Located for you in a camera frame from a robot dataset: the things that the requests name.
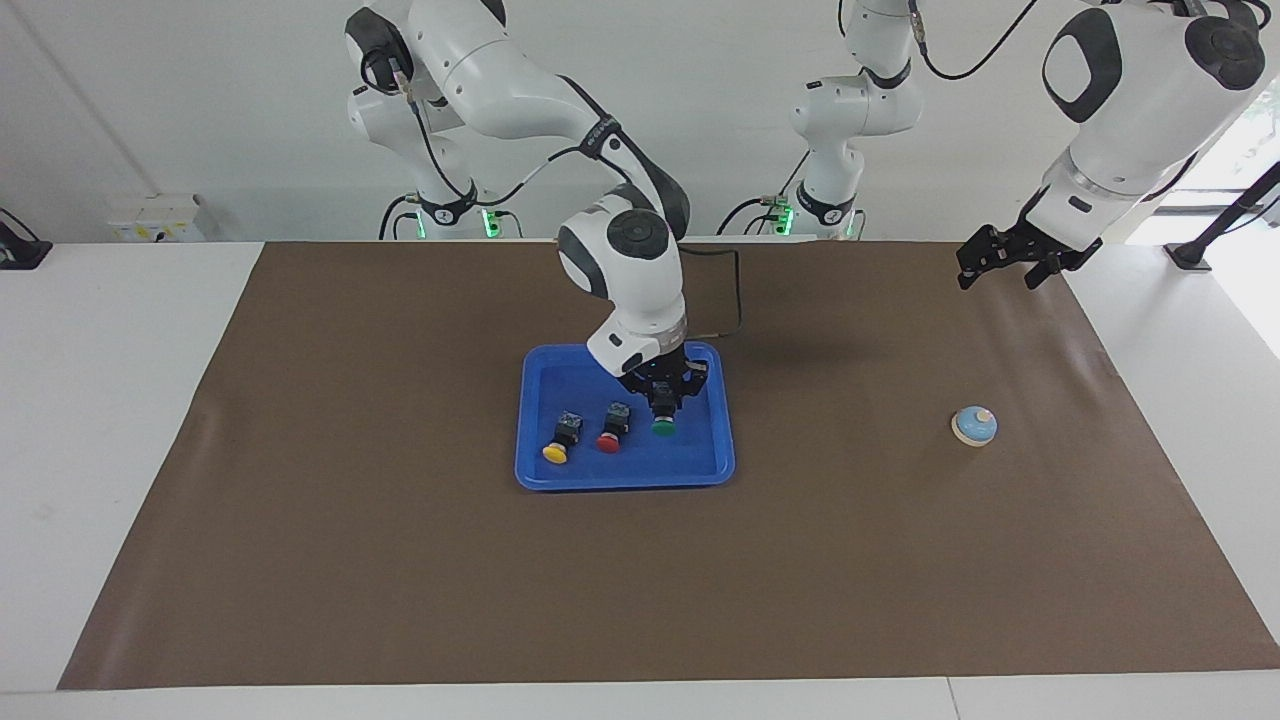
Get bright window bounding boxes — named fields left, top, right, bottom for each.
left=1165, top=85, right=1280, bottom=216

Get red cap push button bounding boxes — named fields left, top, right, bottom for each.
left=596, top=402, right=633, bottom=454

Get small black stand base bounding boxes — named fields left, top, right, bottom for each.
left=0, top=207, right=54, bottom=271

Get black base cable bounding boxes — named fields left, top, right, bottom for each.
left=715, top=150, right=813, bottom=238
left=378, top=193, right=419, bottom=242

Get blue plastic tray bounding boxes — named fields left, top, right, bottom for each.
left=514, top=342, right=737, bottom=492

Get light blue desk bell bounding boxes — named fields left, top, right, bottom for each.
left=951, top=406, right=998, bottom=448

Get yellow cap push button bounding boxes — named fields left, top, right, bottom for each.
left=542, top=410, right=584, bottom=465

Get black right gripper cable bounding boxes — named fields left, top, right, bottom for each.
left=392, top=55, right=744, bottom=337

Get brown table mat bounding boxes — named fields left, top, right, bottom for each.
left=57, top=240, right=1280, bottom=691

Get black stand with pole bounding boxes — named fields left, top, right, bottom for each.
left=1164, top=160, right=1280, bottom=273

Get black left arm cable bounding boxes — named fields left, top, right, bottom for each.
left=904, top=0, right=1041, bottom=82

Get white wall socket box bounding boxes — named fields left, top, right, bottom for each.
left=107, top=193, right=207, bottom=244

